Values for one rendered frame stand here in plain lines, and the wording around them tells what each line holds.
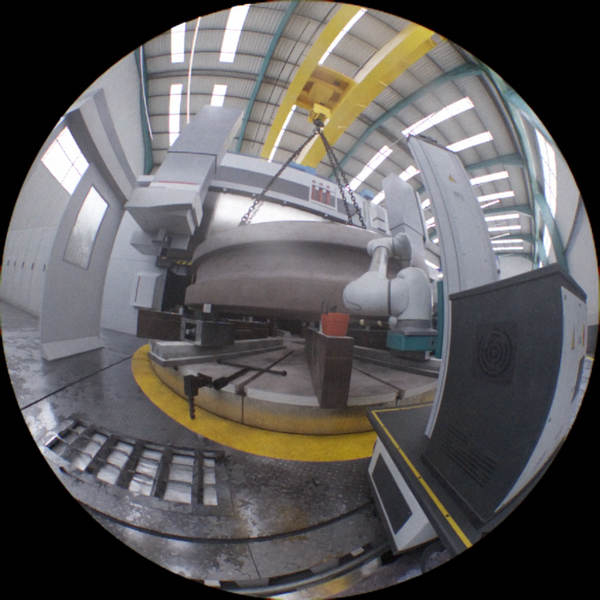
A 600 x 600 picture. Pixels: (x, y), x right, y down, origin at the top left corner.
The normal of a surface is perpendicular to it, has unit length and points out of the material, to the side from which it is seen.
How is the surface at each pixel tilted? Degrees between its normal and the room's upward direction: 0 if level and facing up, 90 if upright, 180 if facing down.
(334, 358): 90
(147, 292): 90
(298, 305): 90
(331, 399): 90
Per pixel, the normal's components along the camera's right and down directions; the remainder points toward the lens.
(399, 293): -0.58, -0.20
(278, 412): -0.09, -0.13
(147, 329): 0.72, -0.03
